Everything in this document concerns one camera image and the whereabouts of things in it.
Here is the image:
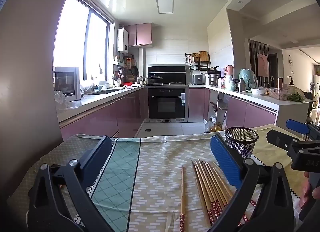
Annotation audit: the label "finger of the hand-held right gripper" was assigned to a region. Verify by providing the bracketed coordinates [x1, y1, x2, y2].
[286, 119, 320, 143]
[266, 130, 304, 156]

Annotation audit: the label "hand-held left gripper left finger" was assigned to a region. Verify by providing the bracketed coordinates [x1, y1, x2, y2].
[27, 135, 113, 232]

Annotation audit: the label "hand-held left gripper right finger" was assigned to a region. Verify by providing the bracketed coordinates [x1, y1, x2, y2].
[210, 134, 295, 232]

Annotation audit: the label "black wire mesh holder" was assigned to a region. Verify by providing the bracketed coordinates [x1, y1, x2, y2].
[224, 127, 259, 160]

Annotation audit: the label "bundle of wooden chopsticks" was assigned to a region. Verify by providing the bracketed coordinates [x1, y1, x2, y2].
[191, 159, 258, 229]

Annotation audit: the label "floral-tipped wooden chopstick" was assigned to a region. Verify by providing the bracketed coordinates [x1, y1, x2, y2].
[179, 165, 186, 232]

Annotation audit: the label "person's right hand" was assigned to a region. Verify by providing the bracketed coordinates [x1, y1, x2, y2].
[300, 171, 313, 209]

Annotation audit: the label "green leafy vegetables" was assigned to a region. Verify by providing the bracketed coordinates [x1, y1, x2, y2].
[287, 93, 304, 103]

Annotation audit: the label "clear plastic basket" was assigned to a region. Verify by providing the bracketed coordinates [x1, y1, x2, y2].
[268, 87, 288, 101]

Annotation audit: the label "pink base cabinets with sink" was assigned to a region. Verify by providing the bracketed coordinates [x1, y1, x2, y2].
[59, 86, 148, 141]

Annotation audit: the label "pink base cabinets open shelf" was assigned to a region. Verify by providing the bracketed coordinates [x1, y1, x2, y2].
[189, 86, 309, 129]

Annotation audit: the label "patterned tablecloth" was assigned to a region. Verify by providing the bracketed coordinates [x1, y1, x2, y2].
[6, 124, 320, 232]

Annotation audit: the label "clear plastic bag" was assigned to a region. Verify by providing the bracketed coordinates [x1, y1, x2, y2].
[54, 91, 81, 110]

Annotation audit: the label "black built-in oven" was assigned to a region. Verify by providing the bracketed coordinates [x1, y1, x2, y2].
[147, 86, 189, 123]

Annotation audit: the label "stainless steel pot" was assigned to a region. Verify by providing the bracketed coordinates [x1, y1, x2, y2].
[207, 70, 222, 86]

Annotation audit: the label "silver rice cooker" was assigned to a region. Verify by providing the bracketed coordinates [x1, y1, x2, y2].
[190, 73, 206, 85]

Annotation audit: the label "white countertop oven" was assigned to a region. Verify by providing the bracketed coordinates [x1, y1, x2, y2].
[53, 66, 81, 97]

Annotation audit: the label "black wok with lid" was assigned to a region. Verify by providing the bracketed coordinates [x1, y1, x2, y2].
[147, 74, 164, 85]

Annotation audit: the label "black range hood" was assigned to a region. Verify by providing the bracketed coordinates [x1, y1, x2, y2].
[147, 64, 187, 80]

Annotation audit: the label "white gas water heater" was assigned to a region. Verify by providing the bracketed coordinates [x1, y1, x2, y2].
[117, 28, 129, 52]

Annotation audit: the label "kitchen window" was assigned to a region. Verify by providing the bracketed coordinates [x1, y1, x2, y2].
[53, 0, 111, 82]

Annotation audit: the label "ceiling light panel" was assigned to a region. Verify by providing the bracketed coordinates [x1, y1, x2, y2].
[155, 0, 174, 14]

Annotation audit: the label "framed wall picture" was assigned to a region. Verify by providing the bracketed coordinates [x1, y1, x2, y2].
[257, 53, 269, 77]

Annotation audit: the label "black wall rack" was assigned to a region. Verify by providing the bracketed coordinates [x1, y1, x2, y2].
[185, 51, 211, 71]

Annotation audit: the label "pink wall cabinet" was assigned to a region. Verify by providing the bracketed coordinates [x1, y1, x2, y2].
[124, 23, 153, 47]

